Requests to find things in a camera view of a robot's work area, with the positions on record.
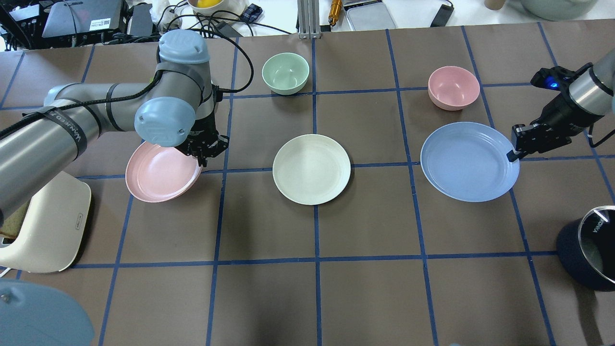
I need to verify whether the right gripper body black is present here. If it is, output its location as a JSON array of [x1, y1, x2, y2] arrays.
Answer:
[[511, 65, 591, 155]]

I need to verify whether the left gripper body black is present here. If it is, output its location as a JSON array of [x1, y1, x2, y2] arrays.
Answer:
[[175, 86, 229, 161]]

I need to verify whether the blue plate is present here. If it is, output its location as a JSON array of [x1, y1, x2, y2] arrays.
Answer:
[[420, 121, 520, 202]]

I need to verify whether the pink plate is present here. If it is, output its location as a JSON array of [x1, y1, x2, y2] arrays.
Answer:
[[125, 142, 201, 202]]

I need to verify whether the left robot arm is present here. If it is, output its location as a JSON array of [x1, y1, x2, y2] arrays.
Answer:
[[1, 29, 229, 346]]

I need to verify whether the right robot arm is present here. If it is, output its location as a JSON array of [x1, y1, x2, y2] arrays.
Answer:
[[506, 49, 615, 162]]

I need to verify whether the pink bowl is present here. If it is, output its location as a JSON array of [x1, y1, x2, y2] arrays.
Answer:
[[428, 66, 480, 111]]

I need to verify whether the green bowl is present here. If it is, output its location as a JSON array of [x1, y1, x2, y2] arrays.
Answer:
[[261, 52, 310, 96]]

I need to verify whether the steel mixing bowl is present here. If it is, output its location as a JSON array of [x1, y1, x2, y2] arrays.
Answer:
[[520, 0, 598, 21]]

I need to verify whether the cream plate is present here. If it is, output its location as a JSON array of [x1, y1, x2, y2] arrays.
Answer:
[[272, 134, 351, 206]]

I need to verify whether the blue saucepan with lid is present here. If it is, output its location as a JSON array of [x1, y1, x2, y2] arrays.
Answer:
[[556, 205, 615, 292]]

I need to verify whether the cardboard tube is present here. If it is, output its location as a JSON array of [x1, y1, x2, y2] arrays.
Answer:
[[484, 0, 506, 11]]

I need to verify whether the black power adapter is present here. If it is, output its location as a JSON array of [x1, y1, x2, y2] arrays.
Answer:
[[126, 3, 154, 37]]

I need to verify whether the beige bowl with toys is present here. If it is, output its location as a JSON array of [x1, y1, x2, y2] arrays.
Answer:
[[187, 0, 248, 16]]

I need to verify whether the yellow toy fruit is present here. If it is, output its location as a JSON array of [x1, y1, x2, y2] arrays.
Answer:
[[195, 0, 222, 9]]

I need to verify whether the black small power brick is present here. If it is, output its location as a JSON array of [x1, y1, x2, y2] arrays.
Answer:
[[430, 4, 455, 27]]

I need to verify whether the silver kitchen scale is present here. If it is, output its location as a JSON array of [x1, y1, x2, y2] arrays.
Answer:
[[343, 0, 397, 31]]

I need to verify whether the aluminium frame post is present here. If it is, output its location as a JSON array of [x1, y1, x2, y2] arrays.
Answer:
[[297, 0, 321, 39]]

